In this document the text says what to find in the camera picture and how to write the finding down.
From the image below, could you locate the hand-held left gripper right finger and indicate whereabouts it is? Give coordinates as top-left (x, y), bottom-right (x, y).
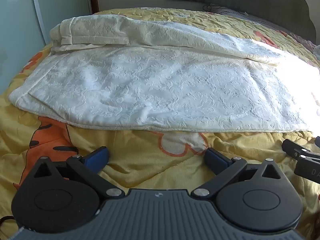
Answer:
top-left (191, 147), bottom-right (282, 198)

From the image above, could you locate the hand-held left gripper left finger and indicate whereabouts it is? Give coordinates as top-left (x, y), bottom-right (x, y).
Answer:
top-left (32, 146), bottom-right (126, 200)

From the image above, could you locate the white embossed blanket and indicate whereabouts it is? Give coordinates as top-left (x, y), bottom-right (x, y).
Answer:
top-left (7, 14), bottom-right (320, 133)

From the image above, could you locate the yellow printed quilt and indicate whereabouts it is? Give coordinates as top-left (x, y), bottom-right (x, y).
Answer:
top-left (0, 7), bottom-right (320, 230)

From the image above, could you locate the grey pillow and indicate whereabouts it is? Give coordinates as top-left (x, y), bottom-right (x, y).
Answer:
top-left (204, 4), bottom-right (298, 34)

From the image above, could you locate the frosted glass door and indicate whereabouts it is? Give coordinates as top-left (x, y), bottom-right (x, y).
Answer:
top-left (0, 0), bottom-right (94, 95)

